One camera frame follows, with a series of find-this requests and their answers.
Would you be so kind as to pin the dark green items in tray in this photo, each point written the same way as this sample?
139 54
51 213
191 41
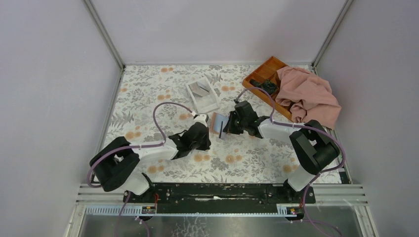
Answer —
267 86

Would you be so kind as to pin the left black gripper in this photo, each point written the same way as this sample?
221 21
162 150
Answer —
207 143

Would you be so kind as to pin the white plastic card box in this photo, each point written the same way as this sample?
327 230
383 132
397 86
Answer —
207 103

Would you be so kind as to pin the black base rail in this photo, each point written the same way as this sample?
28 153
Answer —
211 198

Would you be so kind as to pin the orange wooden tray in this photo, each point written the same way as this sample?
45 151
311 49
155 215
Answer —
268 72

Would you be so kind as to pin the pink cloth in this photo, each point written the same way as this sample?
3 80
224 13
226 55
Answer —
308 96

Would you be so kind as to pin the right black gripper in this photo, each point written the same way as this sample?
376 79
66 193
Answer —
230 129

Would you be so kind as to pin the tan leather card holder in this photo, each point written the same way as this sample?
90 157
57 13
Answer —
216 119

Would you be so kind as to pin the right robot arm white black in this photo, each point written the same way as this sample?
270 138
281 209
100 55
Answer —
314 147

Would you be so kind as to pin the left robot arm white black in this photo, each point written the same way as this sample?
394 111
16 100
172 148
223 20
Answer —
115 165

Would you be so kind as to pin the silver cards in box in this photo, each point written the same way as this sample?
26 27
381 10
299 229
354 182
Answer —
198 89

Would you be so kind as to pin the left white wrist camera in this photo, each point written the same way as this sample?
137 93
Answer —
201 118

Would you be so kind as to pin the floral table mat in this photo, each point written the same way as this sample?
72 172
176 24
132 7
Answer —
153 101

